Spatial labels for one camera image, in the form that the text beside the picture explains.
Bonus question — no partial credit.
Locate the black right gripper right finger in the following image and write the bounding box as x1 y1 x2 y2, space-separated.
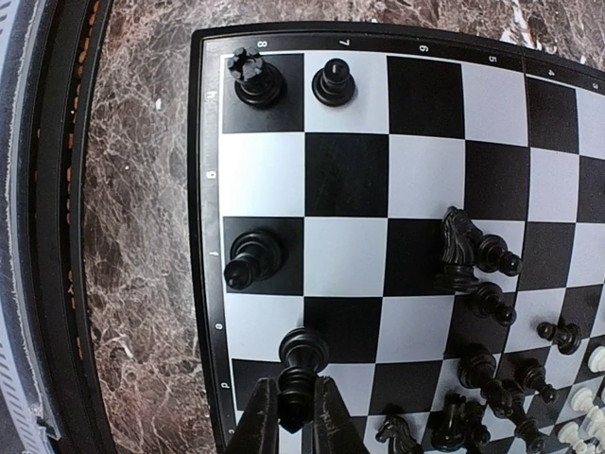
313 376 369 454

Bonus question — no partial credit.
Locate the white pawn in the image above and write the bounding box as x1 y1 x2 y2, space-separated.
587 346 605 374
557 422 602 454
570 387 604 422

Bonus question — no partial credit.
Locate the black bishop piece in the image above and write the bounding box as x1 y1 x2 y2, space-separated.
223 229 286 290

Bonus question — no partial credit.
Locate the black queen piece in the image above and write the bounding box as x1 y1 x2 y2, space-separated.
278 327 329 434

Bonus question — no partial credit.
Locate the black white chessboard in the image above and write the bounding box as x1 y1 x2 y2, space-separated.
188 22 604 453

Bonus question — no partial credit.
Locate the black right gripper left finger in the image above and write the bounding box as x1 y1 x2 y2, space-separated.
225 377 279 454

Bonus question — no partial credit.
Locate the black rook piece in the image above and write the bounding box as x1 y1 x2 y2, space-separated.
226 47 285 109

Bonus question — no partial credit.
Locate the black knight piece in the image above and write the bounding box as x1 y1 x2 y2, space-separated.
436 206 483 293

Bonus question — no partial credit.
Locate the black chess pieces pile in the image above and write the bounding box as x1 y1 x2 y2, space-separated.
368 219 602 441

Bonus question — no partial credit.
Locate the black pawn piece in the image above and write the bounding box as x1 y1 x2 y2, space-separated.
312 58 355 107

